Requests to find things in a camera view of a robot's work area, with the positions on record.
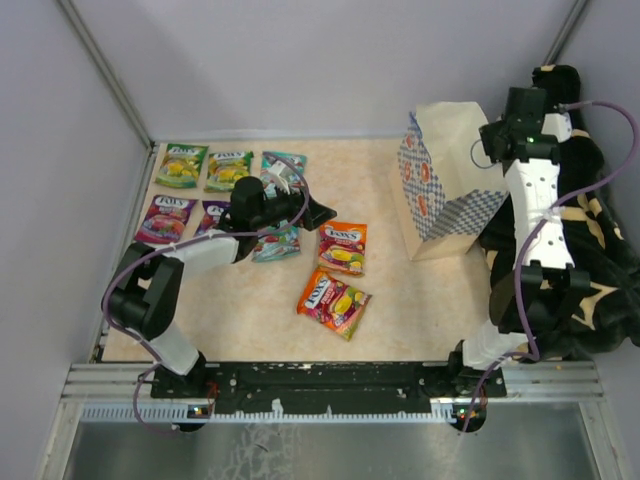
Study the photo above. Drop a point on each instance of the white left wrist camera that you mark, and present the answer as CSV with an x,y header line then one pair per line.
x,y
278,177

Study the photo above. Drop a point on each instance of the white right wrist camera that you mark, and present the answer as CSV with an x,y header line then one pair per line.
x,y
557,125

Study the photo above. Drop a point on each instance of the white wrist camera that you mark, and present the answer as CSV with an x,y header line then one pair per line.
x,y
278,177
557,125

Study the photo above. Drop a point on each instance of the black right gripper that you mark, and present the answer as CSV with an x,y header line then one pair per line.
x,y
486,131

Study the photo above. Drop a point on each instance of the blue checkered paper bag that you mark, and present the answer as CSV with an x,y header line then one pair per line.
x,y
444,187

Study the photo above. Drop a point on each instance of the purple snack packet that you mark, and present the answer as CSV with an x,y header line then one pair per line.
x,y
213,211
165,220

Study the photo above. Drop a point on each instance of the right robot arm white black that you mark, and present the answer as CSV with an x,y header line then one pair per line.
x,y
544,287

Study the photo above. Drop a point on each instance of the black floral blanket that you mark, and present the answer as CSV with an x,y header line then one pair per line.
x,y
609,313

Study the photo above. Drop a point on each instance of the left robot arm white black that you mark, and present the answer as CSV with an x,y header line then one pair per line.
x,y
141,299

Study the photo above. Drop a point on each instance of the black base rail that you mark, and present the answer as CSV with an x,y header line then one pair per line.
x,y
318,387

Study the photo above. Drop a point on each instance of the green snack packet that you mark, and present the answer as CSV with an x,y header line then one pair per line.
x,y
226,168
181,165

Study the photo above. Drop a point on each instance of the orange snack packet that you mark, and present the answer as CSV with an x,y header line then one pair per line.
x,y
333,303
342,247

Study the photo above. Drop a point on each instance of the teal snack packet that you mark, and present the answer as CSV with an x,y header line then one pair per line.
x,y
296,162
277,246

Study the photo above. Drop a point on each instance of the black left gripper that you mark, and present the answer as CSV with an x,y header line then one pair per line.
x,y
317,213

